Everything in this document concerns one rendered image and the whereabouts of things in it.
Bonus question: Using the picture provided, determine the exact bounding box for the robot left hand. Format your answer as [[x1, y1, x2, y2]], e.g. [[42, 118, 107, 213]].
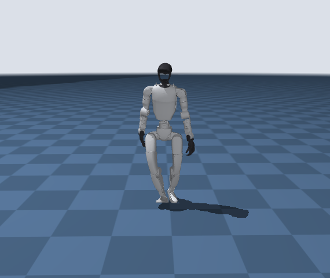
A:
[[186, 135, 195, 156]]

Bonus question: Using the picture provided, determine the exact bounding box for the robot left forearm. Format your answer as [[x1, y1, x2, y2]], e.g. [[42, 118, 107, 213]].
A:
[[183, 111, 194, 139]]

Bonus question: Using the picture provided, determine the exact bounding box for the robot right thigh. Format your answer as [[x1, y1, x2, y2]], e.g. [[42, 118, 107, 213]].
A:
[[145, 131, 162, 177]]

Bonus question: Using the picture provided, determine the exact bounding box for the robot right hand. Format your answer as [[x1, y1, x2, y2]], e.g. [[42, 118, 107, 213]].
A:
[[138, 131, 145, 147]]

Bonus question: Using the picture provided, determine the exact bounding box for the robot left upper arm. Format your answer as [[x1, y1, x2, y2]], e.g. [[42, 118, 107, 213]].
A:
[[176, 87, 189, 119]]

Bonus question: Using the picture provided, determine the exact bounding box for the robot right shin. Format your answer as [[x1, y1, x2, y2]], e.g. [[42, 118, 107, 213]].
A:
[[151, 174, 166, 197]]

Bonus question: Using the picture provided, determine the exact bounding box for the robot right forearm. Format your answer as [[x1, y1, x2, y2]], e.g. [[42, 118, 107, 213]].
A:
[[138, 111, 148, 134]]

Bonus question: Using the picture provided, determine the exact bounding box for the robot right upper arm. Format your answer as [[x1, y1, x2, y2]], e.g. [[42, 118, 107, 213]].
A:
[[141, 86, 153, 116]]

